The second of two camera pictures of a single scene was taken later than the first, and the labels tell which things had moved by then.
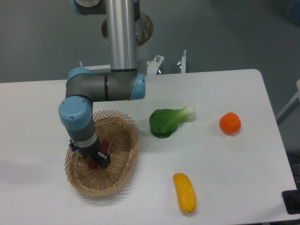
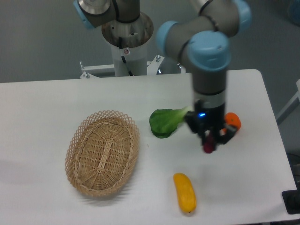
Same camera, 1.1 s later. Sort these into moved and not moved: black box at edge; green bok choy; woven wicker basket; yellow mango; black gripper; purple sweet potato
Moved: black gripper; purple sweet potato
Not moved: black box at edge; yellow mango; woven wicker basket; green bok choy
